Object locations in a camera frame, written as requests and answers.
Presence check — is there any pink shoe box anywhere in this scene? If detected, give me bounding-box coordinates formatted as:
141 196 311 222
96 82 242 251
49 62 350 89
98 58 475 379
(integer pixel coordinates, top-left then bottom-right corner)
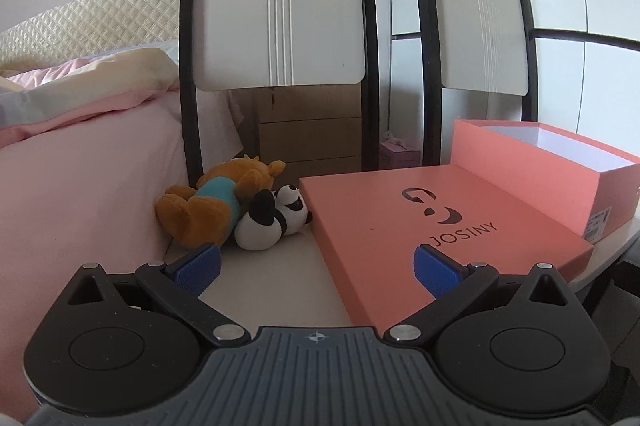
451 118 640 240

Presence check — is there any small pink gift box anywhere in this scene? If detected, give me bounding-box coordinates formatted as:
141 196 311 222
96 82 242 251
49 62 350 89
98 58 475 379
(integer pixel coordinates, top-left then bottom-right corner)
379 131 422 170

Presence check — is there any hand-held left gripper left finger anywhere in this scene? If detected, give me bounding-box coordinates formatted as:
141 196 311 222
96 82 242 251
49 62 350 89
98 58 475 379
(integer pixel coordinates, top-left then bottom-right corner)
65 242 252 348

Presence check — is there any panda plush toy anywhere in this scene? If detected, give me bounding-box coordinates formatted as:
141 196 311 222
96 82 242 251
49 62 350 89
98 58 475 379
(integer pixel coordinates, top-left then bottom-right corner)
233 184 314 252

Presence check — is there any pink shoe box lid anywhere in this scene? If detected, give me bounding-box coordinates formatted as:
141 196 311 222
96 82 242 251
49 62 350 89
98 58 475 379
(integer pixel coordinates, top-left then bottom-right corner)
299 164 595 327

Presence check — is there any pink and cream duvet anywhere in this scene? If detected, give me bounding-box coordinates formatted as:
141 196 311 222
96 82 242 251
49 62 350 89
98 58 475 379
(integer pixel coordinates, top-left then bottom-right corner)
0 47 182 148

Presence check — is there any brown bear plush toy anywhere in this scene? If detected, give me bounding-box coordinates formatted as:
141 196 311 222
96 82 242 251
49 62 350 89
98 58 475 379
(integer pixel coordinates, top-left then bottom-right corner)
154 154 287 250

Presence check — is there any cream chair with black frame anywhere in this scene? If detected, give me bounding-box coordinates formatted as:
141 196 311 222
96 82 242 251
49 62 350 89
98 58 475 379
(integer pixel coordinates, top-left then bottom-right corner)
412 0 640 298
162 0 382 327

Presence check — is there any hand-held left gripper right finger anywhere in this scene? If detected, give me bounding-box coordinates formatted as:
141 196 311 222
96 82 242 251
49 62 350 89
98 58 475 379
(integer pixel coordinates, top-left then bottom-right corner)
383 244 581 349

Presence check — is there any cream quilted headboard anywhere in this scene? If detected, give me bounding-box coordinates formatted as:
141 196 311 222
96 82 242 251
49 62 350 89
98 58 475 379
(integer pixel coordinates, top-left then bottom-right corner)
0 0 182 68

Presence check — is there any wooden drawer cabinet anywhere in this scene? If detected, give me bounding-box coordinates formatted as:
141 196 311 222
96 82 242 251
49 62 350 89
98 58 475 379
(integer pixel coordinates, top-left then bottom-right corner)
231 83 364 180

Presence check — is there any bed with pink sheet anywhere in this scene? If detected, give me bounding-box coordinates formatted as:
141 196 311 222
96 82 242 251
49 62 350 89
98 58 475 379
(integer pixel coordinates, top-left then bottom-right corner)
0 90 243 407

